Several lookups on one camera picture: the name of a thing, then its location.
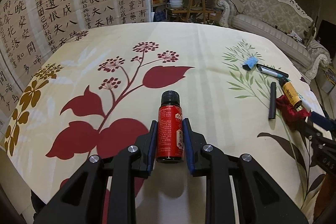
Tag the papers on sofa seat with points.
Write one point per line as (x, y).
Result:
(295, 36)

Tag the dark cabinet by wall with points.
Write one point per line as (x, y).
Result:
(326, 33)

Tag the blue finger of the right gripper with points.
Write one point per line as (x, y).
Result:
(325, 123)

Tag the blue packet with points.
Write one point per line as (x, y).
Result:
(250, 63)

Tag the floral cream tablecloth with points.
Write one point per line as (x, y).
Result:
(103, 88)

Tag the calligraphy folding screen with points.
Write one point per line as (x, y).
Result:
(32, 30)

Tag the red wrapper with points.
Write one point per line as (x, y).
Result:
(290, 115)

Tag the white green printed sachet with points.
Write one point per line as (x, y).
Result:
(305, 104)

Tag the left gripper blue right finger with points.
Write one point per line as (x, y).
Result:
(189, 151)

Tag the wooden plant stand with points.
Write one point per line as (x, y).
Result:
(194, 12)

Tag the white teal stick packet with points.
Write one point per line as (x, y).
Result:
(270, 72)

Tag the yellow label dark bottle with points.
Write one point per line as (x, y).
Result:
(290, 92)

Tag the red label dark bottle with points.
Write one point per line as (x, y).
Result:
(170, 134)

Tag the ornate white grey sofa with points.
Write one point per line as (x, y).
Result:
(273, 19)

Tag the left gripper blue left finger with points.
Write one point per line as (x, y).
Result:
(152, 146)

